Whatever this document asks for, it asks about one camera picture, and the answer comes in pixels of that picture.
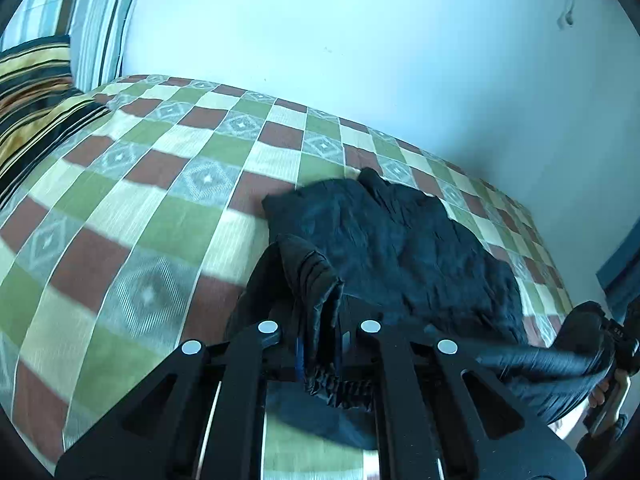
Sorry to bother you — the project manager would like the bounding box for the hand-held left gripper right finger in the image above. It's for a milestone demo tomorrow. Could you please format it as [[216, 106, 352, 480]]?
[[340, 319, 586, 480]]

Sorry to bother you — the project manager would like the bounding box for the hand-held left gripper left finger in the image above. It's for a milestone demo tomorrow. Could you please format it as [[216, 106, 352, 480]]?
[[55, 320, 303, 480]]

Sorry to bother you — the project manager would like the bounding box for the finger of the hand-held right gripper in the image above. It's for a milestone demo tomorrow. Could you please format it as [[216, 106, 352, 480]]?
[[557, 301, 608, 361]]

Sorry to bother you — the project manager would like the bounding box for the black quilted jacket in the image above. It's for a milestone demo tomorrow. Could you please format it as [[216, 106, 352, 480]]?
[[225, 167, 616, 451]]

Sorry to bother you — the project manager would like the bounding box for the person's right hand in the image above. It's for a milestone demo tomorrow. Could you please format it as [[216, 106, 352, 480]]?
[[589, 376, 610, 410]]

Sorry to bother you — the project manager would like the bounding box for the blue curtain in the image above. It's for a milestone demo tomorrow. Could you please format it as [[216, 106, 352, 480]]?
[[595, 255, 640, 306]]

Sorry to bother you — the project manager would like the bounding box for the bed with checkered sheet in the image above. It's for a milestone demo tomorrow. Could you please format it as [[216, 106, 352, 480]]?
[[0, 74, 576, 480]]

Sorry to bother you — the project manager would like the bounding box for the yellow black striped pillow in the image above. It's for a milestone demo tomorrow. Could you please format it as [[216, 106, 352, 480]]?
[[0, 35, 113, 201]]

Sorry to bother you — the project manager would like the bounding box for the striped padded headboard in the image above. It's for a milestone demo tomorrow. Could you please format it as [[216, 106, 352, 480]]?
[[0, 0, 138, 93]]

